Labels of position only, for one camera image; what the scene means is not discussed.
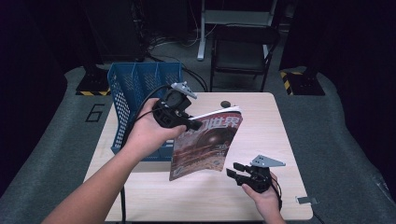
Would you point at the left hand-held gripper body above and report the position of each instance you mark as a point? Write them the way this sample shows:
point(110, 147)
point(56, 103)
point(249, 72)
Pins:
point(169, 112)

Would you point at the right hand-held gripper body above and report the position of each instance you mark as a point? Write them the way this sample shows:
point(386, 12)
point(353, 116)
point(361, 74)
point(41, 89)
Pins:
point(260, 180)

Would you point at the reddish cover magazine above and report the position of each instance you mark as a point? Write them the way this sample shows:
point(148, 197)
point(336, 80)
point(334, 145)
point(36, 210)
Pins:
point(202, 146)

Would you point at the blue plastic file rack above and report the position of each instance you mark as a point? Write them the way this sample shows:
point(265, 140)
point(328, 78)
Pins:
point(124, 93)

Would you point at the person's right hand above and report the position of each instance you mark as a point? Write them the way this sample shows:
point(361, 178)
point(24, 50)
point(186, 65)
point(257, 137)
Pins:
point(267, 202)

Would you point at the person's left hand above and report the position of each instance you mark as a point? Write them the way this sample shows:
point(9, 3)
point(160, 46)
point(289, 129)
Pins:
point(146, 133)

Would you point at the grey tape strip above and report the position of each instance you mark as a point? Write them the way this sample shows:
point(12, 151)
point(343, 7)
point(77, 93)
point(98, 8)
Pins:
point(306, 200)

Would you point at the black striped stand base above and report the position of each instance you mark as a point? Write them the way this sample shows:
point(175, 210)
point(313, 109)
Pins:
point(303, 84)
point(93, 82)

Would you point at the black folding chair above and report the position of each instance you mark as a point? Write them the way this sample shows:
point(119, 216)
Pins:
point(239, 56)

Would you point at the dark cabinet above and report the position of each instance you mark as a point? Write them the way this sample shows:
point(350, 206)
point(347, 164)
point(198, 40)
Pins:
point(115, 31)

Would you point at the white metal desk frame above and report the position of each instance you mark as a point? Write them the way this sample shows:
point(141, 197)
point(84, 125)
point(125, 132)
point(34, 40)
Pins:
point(201, 40)

